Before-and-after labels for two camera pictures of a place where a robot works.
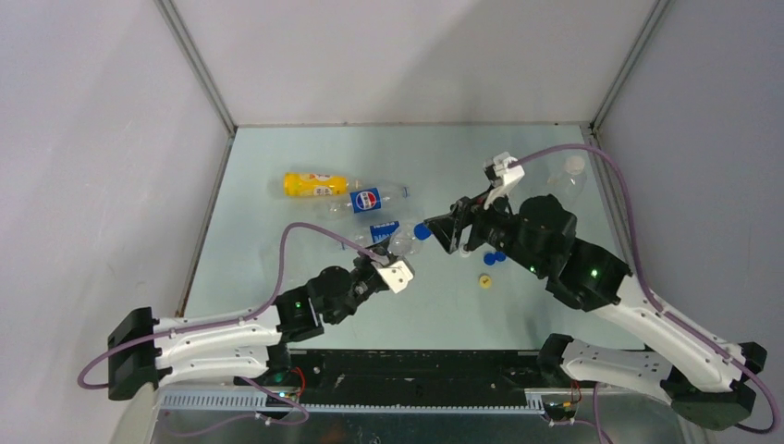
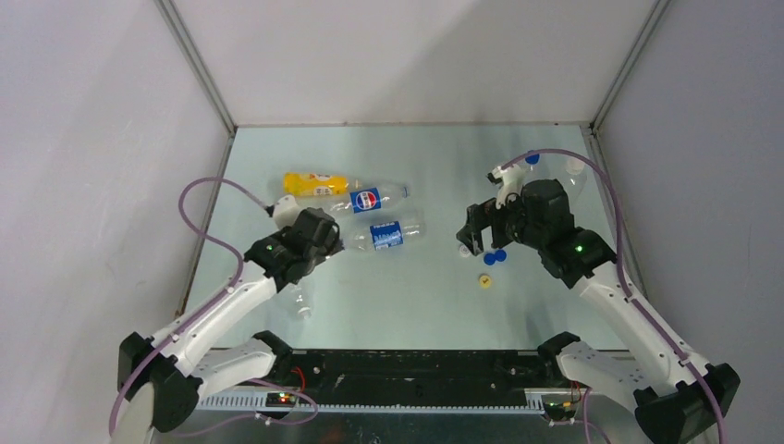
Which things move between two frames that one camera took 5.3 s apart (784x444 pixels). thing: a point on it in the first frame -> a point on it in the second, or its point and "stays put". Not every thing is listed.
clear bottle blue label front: [404, 242] -> [536, 166]
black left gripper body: [363, 277] -> [331, 246]
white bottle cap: [574, 165] stays put
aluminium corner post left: [197, 66] stays put
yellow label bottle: [304, 184] stays put
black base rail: [415, 377] stays put
